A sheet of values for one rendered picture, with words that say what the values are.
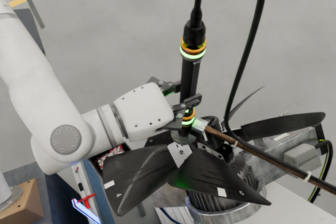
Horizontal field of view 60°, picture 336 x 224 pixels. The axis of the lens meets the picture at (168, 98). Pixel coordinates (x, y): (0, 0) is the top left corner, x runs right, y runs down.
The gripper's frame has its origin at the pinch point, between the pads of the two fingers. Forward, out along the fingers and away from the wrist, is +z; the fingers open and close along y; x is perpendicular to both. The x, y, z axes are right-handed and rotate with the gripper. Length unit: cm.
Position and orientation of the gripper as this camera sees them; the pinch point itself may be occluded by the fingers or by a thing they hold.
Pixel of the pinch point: (187, 93)
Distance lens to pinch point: 61.8
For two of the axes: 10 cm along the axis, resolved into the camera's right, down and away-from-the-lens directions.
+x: -0.1, -5.2, -8.5
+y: 4.4, 7.7, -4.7
